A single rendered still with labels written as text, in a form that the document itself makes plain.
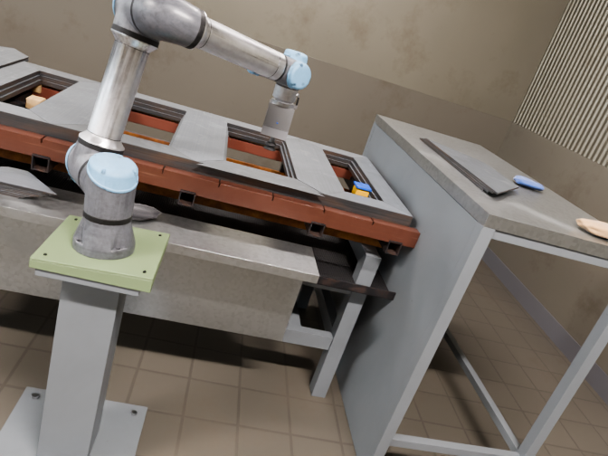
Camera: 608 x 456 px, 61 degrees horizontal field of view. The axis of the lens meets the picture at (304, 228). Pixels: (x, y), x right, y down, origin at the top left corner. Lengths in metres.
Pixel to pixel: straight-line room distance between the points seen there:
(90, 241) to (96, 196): 0.11
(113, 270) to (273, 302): 0.71
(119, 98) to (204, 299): 0.77
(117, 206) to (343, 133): 3.32
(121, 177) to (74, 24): 3.27
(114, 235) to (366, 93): 3.35
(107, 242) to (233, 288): 0.60
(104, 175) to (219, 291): 0.70
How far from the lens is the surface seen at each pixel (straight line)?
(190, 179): 1.69
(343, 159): 2.42
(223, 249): 1.59
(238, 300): 1.83
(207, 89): 4.35
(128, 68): 1.39
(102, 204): 1.31
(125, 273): 1.30
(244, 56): 1.38
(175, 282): 1.81
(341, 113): 4.42
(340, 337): 2.08
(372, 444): 1.97
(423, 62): 4.52
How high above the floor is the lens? 1.39
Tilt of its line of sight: 22 degrees down
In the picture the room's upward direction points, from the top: 19 degrees clockwise
